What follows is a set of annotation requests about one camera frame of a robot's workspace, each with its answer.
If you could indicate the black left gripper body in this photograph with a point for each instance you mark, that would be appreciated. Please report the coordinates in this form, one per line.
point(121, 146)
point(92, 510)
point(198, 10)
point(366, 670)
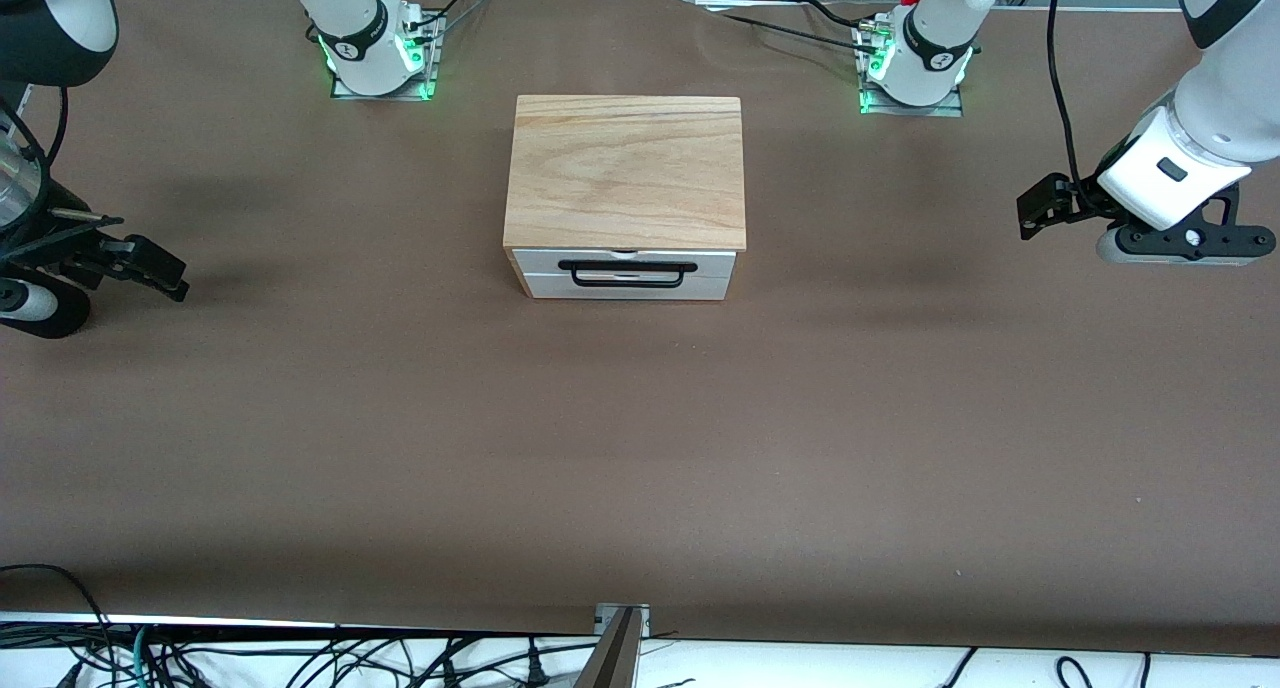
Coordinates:
point(1083, 201)

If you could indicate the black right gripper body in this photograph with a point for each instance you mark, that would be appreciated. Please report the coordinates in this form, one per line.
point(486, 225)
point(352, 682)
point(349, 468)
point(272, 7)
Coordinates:
point(42, 243)

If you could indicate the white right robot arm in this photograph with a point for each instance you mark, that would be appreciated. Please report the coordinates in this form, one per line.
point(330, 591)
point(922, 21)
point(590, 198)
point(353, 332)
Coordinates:
point(350, 28)

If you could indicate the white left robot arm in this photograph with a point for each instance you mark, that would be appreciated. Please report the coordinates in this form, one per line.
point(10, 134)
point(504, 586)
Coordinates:
point(930, 48)

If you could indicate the white plain drawer front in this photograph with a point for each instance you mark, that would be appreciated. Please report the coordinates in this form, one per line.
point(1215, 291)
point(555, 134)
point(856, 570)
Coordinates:
point(540, 287)

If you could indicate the light wooden drawer cabinet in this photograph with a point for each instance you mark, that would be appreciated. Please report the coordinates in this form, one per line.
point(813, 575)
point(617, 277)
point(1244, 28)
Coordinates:
point(625, 168)

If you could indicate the brown paper table cover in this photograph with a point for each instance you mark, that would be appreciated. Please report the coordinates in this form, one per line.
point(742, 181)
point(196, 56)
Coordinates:
point(640, 448)

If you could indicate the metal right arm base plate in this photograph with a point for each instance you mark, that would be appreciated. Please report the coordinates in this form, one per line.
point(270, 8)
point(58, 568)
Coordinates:
point(432, 73)

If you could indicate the grey metal bracket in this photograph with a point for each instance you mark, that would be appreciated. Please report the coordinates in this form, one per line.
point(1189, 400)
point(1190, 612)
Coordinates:
point(622, 613)

